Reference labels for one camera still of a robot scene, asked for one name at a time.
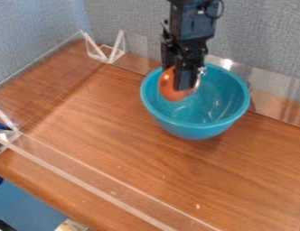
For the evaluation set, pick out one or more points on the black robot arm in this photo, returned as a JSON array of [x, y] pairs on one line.
[[197, 9]]

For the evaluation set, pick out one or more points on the clear acrylic back barrier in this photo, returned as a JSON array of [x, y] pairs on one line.
[[274, 91]]

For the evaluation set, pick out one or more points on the clear acrylic left barrier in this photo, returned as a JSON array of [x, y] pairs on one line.
[[60, 46]]

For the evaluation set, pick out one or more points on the clear acrylic barrier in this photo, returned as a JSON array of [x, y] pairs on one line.
[[60, 46], [274, 91], [106, 187]]

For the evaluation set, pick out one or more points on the clear acrylic front barrier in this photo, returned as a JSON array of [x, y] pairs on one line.
[[106, 187]]

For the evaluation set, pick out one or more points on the blue plastic bowl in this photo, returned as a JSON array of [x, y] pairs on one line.
[[207, 112]]

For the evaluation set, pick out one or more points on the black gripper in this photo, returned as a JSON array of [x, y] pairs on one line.
[[183, 48]]

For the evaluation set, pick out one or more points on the clear acrylic corner bracket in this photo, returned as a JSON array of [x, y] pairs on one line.
[[104, 53]]

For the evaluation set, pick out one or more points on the brown toy mushroom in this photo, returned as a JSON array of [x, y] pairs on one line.
[[166, 86]]

